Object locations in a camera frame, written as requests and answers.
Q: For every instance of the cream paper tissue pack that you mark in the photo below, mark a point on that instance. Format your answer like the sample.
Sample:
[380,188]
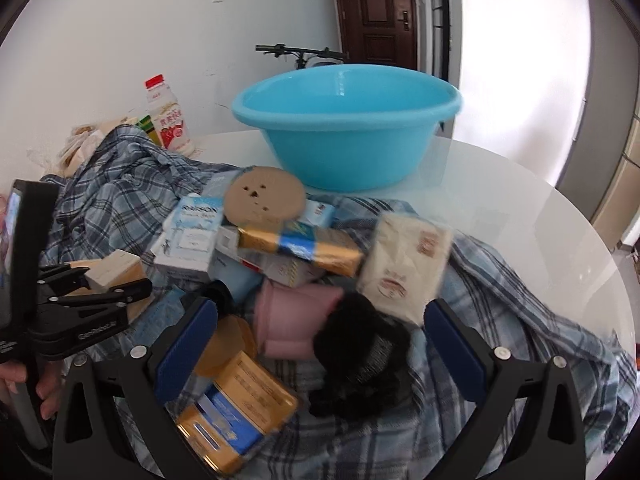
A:
[405,266]

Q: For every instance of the blue plaid cloth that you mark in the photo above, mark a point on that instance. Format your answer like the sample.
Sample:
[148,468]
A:
[119,200]

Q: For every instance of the plastic bag of buns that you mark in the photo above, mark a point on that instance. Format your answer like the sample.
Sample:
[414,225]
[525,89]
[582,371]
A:
[79,146]

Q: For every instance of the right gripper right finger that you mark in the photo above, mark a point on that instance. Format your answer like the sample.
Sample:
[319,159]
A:
[549,441]

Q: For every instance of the pink rolled belt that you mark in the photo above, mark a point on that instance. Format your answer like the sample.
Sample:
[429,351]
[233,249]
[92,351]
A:
[287,319]

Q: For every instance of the brown entrance door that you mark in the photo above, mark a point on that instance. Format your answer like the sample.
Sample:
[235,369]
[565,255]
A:
[379,32]

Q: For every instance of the light blue wipes pack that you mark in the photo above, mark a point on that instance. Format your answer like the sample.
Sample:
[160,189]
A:
[317,214]

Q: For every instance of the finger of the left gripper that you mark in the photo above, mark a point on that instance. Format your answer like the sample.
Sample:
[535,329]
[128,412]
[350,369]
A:
[66,287]

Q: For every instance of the gold blue cigarette box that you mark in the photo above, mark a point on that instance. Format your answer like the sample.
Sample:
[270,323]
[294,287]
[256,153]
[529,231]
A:
[238,411]

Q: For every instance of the yellow green carton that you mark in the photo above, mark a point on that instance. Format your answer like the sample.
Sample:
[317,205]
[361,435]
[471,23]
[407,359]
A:
[146,125]

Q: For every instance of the black sock bundle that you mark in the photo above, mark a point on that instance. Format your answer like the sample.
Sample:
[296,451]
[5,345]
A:
[362,355]

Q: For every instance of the gold blue snack packet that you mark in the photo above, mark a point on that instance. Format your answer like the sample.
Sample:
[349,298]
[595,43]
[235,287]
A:
[328,249]

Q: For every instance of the round tan sanding disc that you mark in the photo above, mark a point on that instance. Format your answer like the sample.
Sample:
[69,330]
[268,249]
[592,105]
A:
[264,195]

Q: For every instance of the red cap drink bottle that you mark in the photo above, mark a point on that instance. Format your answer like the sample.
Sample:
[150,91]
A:
[167,118]

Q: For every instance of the black bicycle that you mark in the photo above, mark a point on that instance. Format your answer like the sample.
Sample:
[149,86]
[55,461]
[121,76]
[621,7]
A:
[303,57]

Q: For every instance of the white orange top box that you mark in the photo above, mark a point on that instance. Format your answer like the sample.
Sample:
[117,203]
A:
[115,270]

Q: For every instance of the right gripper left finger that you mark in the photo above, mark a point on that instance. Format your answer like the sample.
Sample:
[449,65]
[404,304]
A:
[89,439]

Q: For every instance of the white blue Raison box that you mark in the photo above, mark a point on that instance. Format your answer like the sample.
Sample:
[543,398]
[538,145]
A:
[186,246]

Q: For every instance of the blue plastic basin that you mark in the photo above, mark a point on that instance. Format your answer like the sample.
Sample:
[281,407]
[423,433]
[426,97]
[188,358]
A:
[349,128]

